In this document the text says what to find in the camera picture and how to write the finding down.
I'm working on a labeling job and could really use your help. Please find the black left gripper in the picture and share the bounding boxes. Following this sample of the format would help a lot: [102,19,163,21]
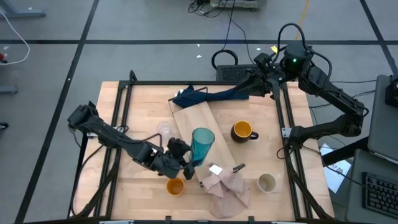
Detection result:
[153,148,197,180]

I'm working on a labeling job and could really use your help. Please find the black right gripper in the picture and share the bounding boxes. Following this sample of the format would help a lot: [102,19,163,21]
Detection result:
[231,67,284,100]

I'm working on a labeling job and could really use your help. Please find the teal faceted plastic tumbler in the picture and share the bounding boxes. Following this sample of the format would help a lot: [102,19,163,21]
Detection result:
[189,127,216,167]

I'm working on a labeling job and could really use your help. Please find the orange plastic cup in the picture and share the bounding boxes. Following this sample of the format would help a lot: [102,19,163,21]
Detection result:
[165,177,186,197]

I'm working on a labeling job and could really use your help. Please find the clear drinking glass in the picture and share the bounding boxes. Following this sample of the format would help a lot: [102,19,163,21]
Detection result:
[156,121,173,138]

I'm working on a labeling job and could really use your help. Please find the brown mug with yellow inside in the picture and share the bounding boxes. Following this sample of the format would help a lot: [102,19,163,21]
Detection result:
[230,120,259,144]

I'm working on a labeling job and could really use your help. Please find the beige ribbed cup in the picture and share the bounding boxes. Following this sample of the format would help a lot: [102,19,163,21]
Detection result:
[256,173,277,194]

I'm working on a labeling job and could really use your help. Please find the black vented computer case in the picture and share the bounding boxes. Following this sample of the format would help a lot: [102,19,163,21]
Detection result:
[216,63,262,82]

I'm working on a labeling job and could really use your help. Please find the pale pink cloth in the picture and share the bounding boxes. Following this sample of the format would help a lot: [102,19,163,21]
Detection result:
[201,164,251,219]

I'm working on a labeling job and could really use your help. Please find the navy blue cloth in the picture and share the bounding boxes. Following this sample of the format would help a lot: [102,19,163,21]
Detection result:
[172,84,250,109]

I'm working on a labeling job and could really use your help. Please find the white paper sheet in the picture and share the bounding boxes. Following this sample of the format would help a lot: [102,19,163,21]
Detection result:
[319,142,352,194]

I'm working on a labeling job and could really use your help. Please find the grey laptop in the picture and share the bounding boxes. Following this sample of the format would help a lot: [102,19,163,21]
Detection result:
[366,73,398,162]

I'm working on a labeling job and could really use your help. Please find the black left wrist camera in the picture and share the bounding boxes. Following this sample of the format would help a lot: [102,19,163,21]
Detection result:
[167,138,191,158]

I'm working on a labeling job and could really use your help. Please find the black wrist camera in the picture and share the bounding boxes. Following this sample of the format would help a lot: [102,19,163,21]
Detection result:
[253,52,277,71]
[167,138,191,158]

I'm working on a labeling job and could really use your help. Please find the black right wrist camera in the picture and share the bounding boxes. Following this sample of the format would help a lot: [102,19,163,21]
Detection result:
[253,52,277,71]

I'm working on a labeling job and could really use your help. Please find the wooden shelf with black frame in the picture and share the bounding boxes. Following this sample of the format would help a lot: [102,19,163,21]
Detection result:
[167,86,246,187]

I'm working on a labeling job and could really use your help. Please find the black coiled cable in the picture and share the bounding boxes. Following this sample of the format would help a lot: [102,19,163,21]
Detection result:
[211,49,239,70]

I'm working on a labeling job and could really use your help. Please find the black aluminium rig frame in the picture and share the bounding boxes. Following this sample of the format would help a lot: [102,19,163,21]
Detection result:
[67,70,335,224]

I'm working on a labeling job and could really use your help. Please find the yellow cable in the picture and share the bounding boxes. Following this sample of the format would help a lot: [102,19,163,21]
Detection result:
[295,0,312,41]

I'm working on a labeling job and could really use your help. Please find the white cable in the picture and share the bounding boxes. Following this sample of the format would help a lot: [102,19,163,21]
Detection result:
[0,9,31,66]

